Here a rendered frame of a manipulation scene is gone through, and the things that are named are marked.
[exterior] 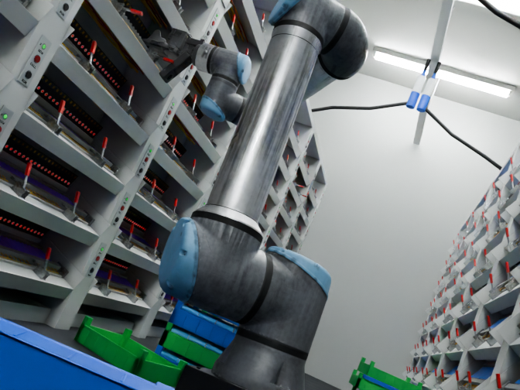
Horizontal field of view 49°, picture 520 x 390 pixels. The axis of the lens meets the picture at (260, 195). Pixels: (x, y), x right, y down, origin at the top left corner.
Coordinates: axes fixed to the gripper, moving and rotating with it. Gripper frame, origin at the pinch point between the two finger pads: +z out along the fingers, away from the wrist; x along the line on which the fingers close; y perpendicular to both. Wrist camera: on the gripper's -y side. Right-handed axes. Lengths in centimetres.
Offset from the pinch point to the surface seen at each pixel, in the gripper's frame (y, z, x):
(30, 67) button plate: -35, -8, 51
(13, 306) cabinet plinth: -91, -3, 6
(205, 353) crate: -84, -53, -27
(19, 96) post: -42, -8, 49
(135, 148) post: -30.6, -5.3, -14.7
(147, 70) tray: -9.3, -7.3, 3.9
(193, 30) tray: 16.8, -5.8, -14.5
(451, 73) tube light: 190, -83, -314
